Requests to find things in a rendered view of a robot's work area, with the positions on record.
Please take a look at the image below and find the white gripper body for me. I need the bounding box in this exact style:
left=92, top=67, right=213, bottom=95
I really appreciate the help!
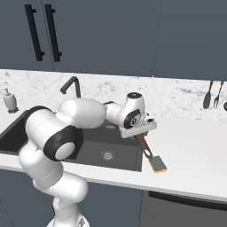
left=120, top=120, right=158, bottom=139

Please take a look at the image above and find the black dishwasher handle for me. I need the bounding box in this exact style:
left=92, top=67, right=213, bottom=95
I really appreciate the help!
left=147, top=191, right=227, bottom=212

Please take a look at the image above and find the hanging fork with brown handle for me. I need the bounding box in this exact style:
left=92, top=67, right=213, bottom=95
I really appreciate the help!
left=213, top=81, right=225, bottom=110

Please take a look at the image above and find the black tap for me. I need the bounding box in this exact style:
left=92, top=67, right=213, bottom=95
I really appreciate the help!
left=59, top=75, right=82, bottom=99

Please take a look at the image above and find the black cupboard handle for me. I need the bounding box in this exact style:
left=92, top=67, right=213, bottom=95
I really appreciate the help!
left=23, top=4, right=46, bottom=62
left=43, top=4, right=63, bottom=63

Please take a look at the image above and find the dark grey base cupboard door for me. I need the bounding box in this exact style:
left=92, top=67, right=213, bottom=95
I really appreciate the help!
left=0, top=168, right=144, bottom=227

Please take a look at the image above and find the white soap dispenser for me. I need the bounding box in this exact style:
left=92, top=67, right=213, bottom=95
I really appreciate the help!
left=2, top=87, right=20, bottom=114

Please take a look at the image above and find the dark grey sink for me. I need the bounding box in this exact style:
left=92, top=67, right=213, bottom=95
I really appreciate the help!
left=0, top=109, right=145, bottom=173

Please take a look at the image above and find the grey dishwasher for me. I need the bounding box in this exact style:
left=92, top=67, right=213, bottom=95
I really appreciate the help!
left=138, top=190, right=227, bottom=227

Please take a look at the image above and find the hanging spoon with brown handle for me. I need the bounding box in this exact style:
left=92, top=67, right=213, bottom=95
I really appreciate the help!
left=202, top=80, right=215, bottom=110

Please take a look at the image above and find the grey and yellow sponge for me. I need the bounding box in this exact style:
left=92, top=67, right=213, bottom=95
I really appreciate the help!
left=147, top=154, right=168, bottom=175

